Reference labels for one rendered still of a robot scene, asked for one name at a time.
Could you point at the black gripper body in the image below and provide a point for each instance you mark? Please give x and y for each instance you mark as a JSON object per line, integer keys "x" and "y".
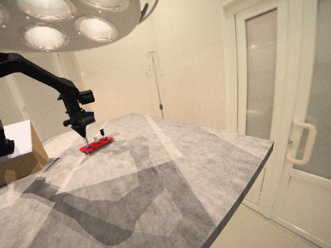
{"x": 77, "y": 118}

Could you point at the red circuit board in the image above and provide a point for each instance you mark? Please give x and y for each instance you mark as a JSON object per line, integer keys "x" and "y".
{"x": 97, "y": 143}

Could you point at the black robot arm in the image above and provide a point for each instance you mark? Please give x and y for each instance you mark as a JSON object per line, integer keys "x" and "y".
{"x": 13, "y": 63}

